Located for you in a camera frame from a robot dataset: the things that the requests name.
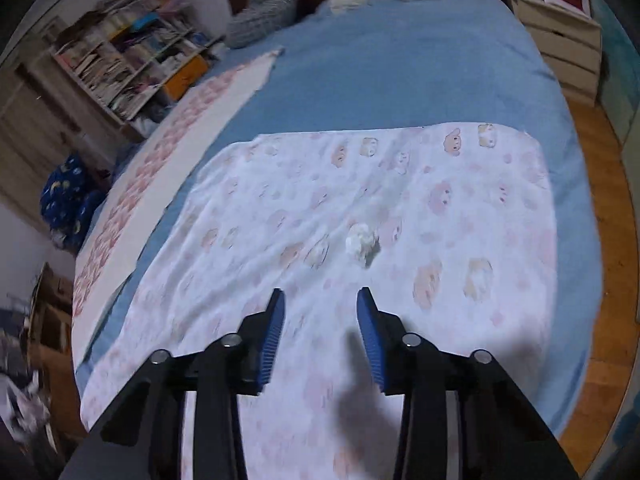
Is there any checkered grey pillow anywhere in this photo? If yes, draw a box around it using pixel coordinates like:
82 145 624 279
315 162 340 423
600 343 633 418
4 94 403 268
226 0 304 51

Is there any light wooden cabinet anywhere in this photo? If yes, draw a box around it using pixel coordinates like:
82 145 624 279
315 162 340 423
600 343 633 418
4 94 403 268
0 62 118 233

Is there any orange storage box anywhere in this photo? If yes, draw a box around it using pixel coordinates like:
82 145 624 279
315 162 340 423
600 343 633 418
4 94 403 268
161 54 209 102

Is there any wooden chair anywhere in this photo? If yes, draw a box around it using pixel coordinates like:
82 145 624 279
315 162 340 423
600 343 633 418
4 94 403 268
24 260 83 438

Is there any bed with blue sheet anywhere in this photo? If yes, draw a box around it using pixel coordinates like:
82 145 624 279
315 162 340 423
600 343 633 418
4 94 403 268
72 0 607 436

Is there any blue patterned bag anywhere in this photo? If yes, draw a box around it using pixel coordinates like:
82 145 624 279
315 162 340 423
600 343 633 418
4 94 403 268
39 152 107 255

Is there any bookshelf with books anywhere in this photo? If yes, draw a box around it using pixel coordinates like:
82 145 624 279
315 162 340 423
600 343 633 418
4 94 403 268
49 0 226 142

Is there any pink printed folded blanket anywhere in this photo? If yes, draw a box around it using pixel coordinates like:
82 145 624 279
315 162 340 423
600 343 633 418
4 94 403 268
72 47 287 322

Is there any white tissue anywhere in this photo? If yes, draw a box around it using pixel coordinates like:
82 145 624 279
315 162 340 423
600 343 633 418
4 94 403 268
345 221 383 268

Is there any white printed blanket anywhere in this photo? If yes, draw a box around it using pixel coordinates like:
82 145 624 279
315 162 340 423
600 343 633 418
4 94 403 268
80 122 559 480

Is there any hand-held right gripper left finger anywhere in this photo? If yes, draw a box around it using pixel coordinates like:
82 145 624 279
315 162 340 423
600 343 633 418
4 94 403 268
60 287 288 480

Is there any cream nightstand with drawers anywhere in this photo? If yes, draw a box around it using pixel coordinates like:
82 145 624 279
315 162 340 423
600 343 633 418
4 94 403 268
501 0 604 107

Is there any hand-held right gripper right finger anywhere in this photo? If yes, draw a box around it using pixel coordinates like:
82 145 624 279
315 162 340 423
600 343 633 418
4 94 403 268
356 286 581 480

